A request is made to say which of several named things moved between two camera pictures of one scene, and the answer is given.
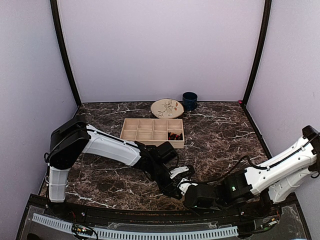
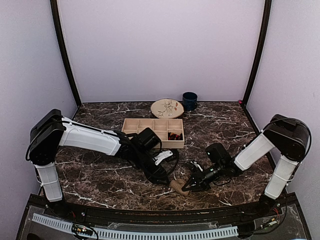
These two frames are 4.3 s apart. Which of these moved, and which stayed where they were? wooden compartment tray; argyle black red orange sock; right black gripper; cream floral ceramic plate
Moved: right black gripper
Stayed: argyle black red orange sock; wooden compartment tray; cream floral ceramic plate
